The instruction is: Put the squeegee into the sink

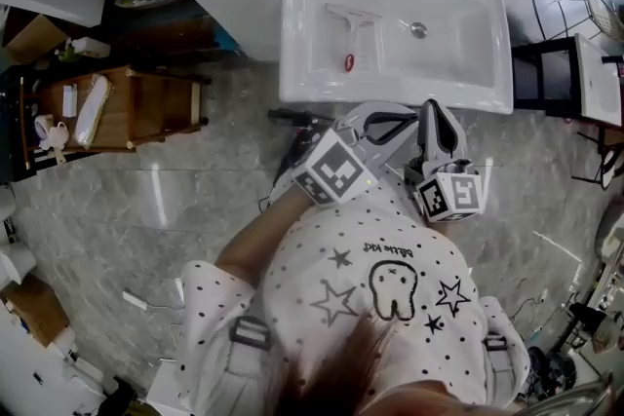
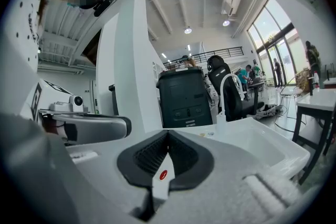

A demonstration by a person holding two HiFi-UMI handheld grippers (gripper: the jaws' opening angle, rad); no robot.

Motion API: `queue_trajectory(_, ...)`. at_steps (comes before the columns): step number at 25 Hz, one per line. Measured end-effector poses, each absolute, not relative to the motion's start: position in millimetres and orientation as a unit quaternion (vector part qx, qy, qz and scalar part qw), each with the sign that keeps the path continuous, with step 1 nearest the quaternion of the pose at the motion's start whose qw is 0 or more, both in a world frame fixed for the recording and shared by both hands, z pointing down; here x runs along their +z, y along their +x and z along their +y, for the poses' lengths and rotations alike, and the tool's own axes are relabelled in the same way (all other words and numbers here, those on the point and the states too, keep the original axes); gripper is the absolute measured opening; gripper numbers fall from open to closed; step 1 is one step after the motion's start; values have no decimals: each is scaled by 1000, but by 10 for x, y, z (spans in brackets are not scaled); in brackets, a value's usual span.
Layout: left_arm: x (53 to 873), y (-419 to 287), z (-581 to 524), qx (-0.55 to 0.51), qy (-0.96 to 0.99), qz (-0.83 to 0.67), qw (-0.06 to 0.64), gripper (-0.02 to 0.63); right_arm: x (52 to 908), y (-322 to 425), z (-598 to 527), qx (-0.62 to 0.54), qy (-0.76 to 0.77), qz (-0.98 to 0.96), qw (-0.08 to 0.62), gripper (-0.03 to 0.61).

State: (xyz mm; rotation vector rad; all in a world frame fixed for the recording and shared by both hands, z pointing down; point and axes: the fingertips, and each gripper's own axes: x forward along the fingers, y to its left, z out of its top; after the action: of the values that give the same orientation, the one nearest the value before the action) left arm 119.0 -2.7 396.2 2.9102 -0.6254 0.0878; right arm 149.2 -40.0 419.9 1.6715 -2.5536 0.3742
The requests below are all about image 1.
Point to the closed cardboard box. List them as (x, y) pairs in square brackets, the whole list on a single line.
[(34, 312)]

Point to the long white packet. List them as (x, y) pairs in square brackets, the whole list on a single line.
[(92, 112)]

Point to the small white jug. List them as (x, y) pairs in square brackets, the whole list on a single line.
[(58, 134)]

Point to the person's left forearm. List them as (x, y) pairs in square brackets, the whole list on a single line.
[(258, 234)]

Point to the person's face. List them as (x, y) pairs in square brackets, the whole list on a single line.
[(439, 399)]

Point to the black round appliance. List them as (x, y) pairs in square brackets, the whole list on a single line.
[(538, 360)]

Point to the white cylinder container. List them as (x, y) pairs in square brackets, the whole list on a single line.
[(17, 263)]

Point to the white ceramic sink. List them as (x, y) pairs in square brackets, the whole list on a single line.
[(439, 63)]

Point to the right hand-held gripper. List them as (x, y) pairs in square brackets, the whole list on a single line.
[(453, 197)]

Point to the white squeegee with red blade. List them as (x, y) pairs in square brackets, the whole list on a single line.
[(353, 17)]

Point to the person's white dotted shirt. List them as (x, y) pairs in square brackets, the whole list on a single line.
[(370, 229)]

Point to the wooden cart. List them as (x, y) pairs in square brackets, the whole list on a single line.
[(156, 97)]

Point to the white power adapter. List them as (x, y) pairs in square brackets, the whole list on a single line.
[(134, 299)]

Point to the black metal stool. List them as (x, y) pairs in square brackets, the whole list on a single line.
[(604, 161)]

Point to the small white box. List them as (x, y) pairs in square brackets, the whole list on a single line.
[(69, 100)]

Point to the open cardboard box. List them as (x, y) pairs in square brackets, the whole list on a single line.
[(34, 39)]

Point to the black side table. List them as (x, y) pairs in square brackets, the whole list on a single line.
[(12, 136)]

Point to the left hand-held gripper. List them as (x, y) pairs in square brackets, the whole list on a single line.
[(331, 170)]

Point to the small white sink basin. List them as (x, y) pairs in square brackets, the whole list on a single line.
[(597, 83)]

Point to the black faucet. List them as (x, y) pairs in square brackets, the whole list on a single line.
[(613, 59)]

